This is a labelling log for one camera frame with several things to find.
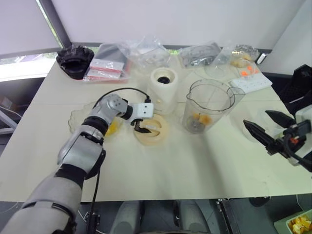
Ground black table frame leg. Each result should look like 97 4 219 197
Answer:
85 211 102 234
215 198 235 234

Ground green tray of orange pieces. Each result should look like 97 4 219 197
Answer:
273 210 312 234

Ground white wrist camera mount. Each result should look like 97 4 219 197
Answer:
131 103 155 120
288 104 312 167

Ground grey rounded shape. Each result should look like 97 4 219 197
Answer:
116 200 142 231
178 199 211 231

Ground cream blender base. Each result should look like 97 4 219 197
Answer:
149 68 179 116

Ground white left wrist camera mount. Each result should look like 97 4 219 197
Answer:
131 103 155 120

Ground clear plate with yellow food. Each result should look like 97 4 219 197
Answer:
67 101 124 139

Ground dark window pillar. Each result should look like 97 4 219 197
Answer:
36 0 72 50

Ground bag of red-white packets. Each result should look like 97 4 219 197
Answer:
82 43 134 84

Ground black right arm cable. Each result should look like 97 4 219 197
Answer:
283 133 312 173

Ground clear blender jug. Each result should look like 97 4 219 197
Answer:
186 78 246 135

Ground small orange plastic bits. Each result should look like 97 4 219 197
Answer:
239 65 259 78

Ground clear bag with container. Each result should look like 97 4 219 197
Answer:
119 36 172 72

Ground black object under table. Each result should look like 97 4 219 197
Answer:
249 196 272 208

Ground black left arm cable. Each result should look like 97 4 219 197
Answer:
91 87 153 234

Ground foil-covered bowl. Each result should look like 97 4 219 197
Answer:
230 44 259 68

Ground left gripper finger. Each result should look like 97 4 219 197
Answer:
134 121 153 135

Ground white power strip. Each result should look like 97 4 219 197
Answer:
230 73 273 94

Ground cream blender lid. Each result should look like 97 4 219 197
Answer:
132 114 170 147

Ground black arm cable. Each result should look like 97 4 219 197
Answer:
283 133 312 173
91 87 153 234

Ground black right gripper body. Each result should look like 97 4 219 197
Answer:
266 122 311 159

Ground dark chair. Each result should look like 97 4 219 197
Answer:
277 63 312 116

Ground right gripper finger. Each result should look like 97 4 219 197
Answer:
243 119 279 153
265 110 296 128

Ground clear bag with dark parts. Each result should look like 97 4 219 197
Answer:
178 42 223 69

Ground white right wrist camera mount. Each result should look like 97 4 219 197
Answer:
288 104 312 167

